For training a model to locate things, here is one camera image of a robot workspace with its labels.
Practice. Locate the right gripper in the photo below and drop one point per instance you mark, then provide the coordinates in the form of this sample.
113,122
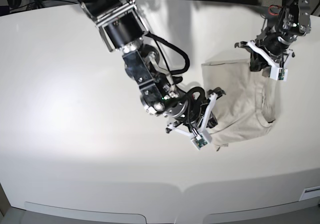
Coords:
189,108

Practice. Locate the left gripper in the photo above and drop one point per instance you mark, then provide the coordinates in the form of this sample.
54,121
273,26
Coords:
275,44

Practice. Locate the light grey T-shirt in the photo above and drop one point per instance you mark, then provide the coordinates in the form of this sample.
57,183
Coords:
247,110

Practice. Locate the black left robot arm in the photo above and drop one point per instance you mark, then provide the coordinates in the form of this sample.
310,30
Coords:
290,22

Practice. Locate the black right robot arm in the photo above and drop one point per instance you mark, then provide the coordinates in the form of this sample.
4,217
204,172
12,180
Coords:
122,28

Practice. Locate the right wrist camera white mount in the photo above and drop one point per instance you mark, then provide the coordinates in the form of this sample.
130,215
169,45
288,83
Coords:
199,135

